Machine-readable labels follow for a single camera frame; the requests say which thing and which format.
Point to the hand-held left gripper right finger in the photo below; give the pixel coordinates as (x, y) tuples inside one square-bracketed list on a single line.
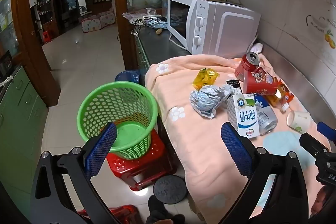
[(236, 153)]

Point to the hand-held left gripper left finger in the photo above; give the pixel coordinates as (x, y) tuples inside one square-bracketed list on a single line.
[(101, 151)]

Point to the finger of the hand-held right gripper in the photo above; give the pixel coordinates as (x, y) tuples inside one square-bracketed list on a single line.
[(326, 130), (311, 144)]

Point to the white paper cup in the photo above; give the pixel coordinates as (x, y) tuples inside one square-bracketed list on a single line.
[(299, 120)]

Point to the white and green milk carton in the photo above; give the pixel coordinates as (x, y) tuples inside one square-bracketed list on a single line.
[(245, 116)]

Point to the green plastic basket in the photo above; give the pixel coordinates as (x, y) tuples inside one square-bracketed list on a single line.
[(92, 113)]

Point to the blue and silver can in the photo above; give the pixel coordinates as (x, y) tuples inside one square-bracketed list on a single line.
[(266, 119)]

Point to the silver foil bag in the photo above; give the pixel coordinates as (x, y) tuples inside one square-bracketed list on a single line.
[(207, 100)]

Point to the small black packet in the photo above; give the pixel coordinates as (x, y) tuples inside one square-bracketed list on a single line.
[(234, 84)]

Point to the red cartoon paper cup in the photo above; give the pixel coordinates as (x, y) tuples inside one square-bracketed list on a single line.
[(258, 83)]

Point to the yellow plastic wrapper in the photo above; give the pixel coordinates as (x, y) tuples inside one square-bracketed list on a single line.
[(206, 78)]

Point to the red soda can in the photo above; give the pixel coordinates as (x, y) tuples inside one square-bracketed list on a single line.
[(244, 66)]

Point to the person's right hand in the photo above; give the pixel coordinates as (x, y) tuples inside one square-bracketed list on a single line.
[(319, 204)]

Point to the peach flowered blanket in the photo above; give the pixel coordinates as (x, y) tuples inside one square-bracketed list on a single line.
[(199, 134)]

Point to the red plastic stool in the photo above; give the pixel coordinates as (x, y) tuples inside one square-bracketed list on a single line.
[(123, 213), (147, 161)]

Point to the blue bin with bag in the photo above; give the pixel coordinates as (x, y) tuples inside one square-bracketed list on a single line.
[(128, 76)]

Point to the green floor cabinet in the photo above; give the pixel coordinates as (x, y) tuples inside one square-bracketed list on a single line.
[(18, 108)]

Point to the green counter drawers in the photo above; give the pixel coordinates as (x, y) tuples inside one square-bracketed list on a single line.
[(143, 56)]

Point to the white cloth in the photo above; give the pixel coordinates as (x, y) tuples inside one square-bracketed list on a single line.
[(257, 48)]

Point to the white microwave oven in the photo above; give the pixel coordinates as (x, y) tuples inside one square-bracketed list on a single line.
[(231, 29)]

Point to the small red stool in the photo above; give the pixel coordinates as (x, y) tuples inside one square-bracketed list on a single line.
[(47, 37)]

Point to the pink dotted storage box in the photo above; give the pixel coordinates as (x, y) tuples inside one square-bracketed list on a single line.
[(92, 24), (107, 18)]

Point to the black countertop device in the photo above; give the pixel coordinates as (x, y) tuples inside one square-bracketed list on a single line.
[(5, 62)]

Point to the clear plastic bag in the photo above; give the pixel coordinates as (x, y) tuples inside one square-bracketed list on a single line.
[(131, 14)]

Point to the white power strip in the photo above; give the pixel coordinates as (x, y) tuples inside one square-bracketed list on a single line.
[(152, 16)]

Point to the dark flat board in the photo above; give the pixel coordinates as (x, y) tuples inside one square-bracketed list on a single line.
[(218, 0)]

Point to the fruit wall sticker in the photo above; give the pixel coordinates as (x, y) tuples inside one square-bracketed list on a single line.
[(329, 37)]

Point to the wooden door post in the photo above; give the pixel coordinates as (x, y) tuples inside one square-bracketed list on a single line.
[(34, 43), (123, 16)]

